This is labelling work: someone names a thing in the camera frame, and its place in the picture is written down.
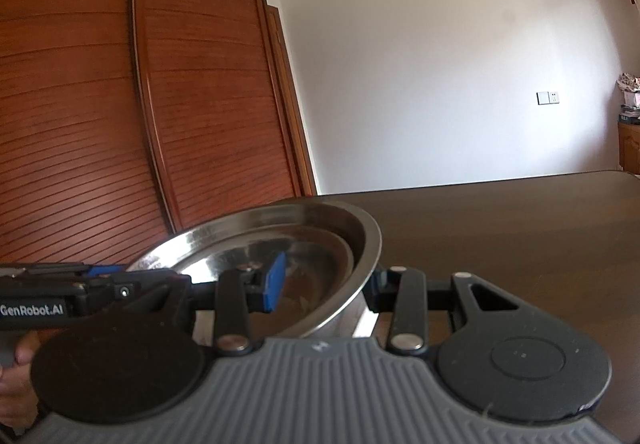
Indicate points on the stack of books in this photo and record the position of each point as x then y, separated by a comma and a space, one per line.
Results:
630, 115

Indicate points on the person's left hand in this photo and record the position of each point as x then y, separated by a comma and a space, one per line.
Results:
17, 394

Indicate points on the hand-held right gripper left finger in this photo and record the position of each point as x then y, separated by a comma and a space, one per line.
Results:
275, 281

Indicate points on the wooden slatted wardrobe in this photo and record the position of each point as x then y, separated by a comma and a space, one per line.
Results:
150, 98

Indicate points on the large steel bowl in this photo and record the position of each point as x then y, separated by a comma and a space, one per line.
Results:
300, 219

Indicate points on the purple box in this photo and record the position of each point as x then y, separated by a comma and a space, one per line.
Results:
632, 98

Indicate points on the white wall socket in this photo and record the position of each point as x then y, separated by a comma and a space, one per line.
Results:
548, 97

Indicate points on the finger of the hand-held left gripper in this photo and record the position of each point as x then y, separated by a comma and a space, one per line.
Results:
105, 269
140, 286

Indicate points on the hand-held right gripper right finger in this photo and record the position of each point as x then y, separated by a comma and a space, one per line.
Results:
375, 294

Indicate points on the wooden low cabinet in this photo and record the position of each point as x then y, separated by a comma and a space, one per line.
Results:
630, 148

